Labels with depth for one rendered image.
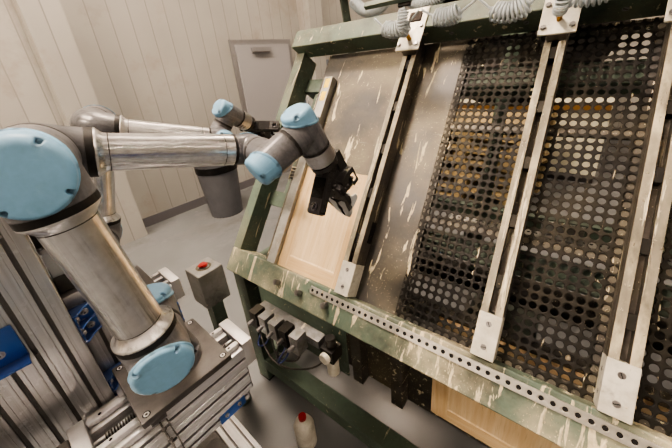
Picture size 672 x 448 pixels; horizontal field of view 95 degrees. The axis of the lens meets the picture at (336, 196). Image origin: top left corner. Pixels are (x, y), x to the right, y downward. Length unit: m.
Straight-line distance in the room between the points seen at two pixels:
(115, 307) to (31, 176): 0.25
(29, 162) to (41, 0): 3.63
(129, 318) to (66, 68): 3.56
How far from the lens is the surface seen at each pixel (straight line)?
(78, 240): 0.63
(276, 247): 1.49
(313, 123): 0.69
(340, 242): 1.30
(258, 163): 0.66
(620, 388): 1.06
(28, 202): 0.58
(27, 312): 0.98
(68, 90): 4.09
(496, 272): 1.04
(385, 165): 1.23
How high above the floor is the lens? 1.72
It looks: 23 degrees down
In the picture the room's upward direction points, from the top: 5 degrees counter-clockwise
